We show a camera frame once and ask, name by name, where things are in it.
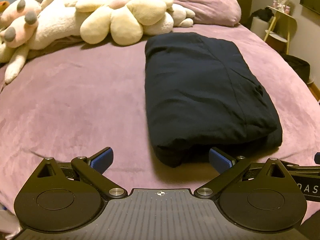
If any pink pillow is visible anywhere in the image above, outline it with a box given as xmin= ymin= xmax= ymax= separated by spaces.
xmin=174 ymin=0 xmax=241 ymax=27

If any black clothing on stool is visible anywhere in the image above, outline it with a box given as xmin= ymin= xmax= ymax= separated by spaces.
xmin=244 ymin=7 xmax=274 ymax=29

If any black bag on floor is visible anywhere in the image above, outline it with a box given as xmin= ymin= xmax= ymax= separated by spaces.
xmin=280 ymin=53 xmax=310 ymax=84

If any white pink plush toy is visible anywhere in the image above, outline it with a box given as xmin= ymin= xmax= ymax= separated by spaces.
xmin=1 ymin=0 xmax=90 ymax=84

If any white round stool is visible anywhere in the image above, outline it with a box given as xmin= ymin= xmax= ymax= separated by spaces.
xmin=250 ymin=17 xmax=270 ymax=40

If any yellow flower plush cushion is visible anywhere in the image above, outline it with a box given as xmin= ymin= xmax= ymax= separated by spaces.
xmin=75 ymin=0 xmax=174 ymax=46

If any white fluffy plush toy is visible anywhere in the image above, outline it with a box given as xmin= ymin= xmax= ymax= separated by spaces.
xmin=143 ymin=4 xmax=195 ymax=36

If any navy blue zip jacket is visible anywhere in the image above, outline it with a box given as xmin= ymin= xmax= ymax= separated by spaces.
xmin=145 ymin=33 xmax=283 ymax=167

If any pink fleece bed blanket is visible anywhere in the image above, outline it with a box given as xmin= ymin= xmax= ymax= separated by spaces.
xmin=1 ymin=24 xmax=319 ymax=210

